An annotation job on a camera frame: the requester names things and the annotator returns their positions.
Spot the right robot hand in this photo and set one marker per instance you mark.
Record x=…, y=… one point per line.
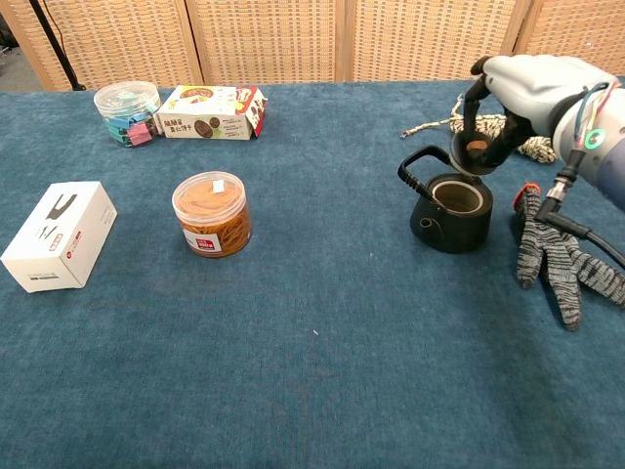
x=529, y=90

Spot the kettle lid with orange knob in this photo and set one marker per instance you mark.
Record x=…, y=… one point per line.
x=472, y=152

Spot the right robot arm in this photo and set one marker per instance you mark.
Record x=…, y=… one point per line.
x=598, y=132

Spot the grey striped knit glove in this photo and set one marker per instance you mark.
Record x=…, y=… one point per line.
x=552, y=254

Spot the woven rattan folding screen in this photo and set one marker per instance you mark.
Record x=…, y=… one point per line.
x=312, y=39

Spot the blue carpet table cover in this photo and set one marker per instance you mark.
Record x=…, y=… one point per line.
x=312, y=317

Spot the cookie box with chinese text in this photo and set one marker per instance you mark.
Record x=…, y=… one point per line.
x=210, y=119

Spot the clear jar of rubber bands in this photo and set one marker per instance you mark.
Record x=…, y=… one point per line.
x=212, y=215

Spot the clear jar of binder clips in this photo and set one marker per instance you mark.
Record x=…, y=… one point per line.
x=128, y=113

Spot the black stand pole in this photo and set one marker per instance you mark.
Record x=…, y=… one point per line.
x=54, y=44

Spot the white cardboard box black print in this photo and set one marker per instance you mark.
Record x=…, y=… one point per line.
x=58, y=239

